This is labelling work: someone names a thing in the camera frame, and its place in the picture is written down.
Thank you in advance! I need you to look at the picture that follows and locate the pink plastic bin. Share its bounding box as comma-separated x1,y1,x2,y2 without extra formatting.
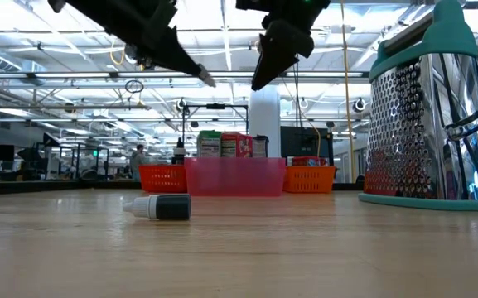
183,156,287,198

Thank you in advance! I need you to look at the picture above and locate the yellow ceiling cable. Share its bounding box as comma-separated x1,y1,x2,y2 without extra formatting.
109,39,126,66

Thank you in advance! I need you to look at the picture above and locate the yellow hanging cable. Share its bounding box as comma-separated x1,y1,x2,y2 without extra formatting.
340,0,355,183

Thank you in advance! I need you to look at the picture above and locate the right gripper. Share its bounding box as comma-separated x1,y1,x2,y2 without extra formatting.
235,0,331,92

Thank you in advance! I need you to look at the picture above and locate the steel box grater teal trim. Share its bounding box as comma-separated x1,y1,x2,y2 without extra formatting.
358,0,478,212

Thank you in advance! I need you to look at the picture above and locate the green mini cereal box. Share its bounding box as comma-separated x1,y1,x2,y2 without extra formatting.
196,130,223,158

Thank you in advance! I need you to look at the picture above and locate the orange plastic basket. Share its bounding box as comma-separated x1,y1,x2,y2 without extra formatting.
282,165,337,195

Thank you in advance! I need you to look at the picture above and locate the red mini cereal box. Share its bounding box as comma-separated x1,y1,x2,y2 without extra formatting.
220,132,253,158

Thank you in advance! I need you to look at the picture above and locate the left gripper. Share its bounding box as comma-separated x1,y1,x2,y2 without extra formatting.
66,0,202,75

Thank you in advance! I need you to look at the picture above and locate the dark bottle black white top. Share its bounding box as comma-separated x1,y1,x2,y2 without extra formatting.
171,138,187,166

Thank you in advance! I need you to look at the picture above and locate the person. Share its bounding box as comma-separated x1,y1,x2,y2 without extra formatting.
129,143,147,182

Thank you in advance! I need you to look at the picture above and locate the white column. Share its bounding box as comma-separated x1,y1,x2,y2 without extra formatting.
249,89,282,158

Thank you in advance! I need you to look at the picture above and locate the black workstation frame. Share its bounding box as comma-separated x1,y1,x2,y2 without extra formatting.
35,132,111,181

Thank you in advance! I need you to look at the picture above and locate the blue mini cereal box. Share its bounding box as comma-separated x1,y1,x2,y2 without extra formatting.
251,135,270,158

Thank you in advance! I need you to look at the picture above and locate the hanging black cable loop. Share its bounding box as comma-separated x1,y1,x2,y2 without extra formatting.
124,79,145,94

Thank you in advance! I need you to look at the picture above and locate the black wide monitor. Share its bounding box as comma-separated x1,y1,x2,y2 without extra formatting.
280,126,334,158

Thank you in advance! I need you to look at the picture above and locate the red plastic basket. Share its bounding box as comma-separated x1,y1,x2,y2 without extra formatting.
138,164,188,194

